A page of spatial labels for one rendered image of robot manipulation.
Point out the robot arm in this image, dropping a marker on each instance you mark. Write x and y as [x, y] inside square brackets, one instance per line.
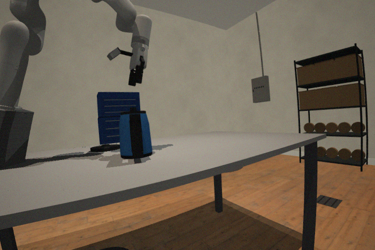
[17, 37]

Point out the black round disk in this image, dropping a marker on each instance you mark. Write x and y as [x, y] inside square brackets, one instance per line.
[105, 147]

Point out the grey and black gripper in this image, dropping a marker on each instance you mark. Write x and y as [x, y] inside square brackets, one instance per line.
[138, 61]

